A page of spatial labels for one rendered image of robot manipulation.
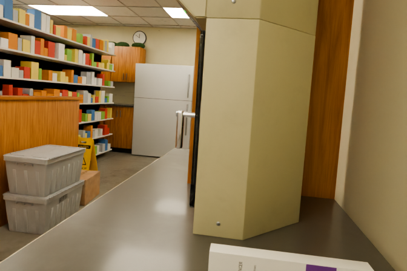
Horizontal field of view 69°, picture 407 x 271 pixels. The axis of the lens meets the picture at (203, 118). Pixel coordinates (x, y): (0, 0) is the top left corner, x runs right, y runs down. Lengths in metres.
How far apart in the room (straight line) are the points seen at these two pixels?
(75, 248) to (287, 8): 0.66
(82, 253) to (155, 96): 5.24
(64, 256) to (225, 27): 0.54
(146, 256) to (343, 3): 0.90
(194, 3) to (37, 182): 2.39
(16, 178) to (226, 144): 2.48
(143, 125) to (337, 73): 5.10
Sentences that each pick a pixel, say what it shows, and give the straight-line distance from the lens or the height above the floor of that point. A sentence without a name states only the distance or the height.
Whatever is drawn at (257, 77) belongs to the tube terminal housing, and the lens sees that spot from 0.64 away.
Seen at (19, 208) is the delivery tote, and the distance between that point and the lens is 3.01.
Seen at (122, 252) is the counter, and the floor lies 0.94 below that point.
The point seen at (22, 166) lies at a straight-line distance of 2.90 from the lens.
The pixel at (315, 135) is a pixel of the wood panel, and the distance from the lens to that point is 1.03.
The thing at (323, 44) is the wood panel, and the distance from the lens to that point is 1.04.
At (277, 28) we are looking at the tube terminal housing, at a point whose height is 1.40.
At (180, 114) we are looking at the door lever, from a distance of 0.69.
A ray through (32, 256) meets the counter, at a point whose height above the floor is 0.94.
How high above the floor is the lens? 1.25
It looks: 4 degrees down
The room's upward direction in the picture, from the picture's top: 4 degrees clockwise
